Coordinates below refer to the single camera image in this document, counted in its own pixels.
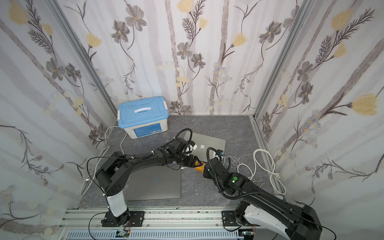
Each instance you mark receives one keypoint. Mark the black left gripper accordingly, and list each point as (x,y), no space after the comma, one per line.
(186,159)

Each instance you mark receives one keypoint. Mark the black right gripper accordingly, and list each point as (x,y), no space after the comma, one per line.
(210,166)

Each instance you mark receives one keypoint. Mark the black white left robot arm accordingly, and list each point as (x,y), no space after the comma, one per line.
(112,176)

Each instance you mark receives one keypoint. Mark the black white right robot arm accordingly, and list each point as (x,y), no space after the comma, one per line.
(258,207)

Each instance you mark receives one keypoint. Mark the silver apple laptop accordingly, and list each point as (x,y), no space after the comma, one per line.
(202,142)

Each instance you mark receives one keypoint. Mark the dark grey laptop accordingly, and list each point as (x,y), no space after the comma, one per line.
(154,183)

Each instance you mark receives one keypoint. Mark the orange power strip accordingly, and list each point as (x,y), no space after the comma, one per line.
(199,166)

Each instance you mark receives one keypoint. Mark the blue lid storage box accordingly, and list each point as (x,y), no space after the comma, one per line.
(143,117)

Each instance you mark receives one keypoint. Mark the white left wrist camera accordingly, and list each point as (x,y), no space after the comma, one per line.
(191,147)

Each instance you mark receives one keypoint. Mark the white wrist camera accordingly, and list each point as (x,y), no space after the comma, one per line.
(191,147)
(219,154)

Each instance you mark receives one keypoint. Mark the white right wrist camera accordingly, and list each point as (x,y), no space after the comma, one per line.
(219,154)

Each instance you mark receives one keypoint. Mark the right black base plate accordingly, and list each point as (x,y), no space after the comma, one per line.
(231,219)

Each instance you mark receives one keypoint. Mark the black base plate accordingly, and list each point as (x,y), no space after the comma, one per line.
(231,219)
(134,218)

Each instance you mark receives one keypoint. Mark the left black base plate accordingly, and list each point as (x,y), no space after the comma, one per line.
(134,218)

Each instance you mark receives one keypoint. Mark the aluminium rail frame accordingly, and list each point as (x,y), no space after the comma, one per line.
(160,223)

